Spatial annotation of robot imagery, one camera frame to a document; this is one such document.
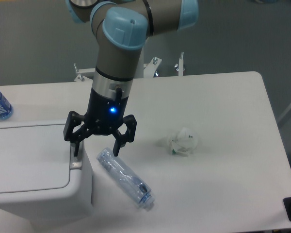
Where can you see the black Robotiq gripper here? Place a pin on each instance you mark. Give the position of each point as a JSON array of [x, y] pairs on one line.
[[104, 116]]

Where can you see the white push-lid trash can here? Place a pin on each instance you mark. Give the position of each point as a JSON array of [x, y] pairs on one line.
[[45, 182]]

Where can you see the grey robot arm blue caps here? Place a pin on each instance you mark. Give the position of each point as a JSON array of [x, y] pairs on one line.
[[121, 28]]

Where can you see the empty clear plastic bottle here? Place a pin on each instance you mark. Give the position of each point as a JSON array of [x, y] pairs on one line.
[[129, 182]]

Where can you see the crumpled white paper wad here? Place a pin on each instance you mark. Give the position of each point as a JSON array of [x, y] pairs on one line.
[[182, 142]]

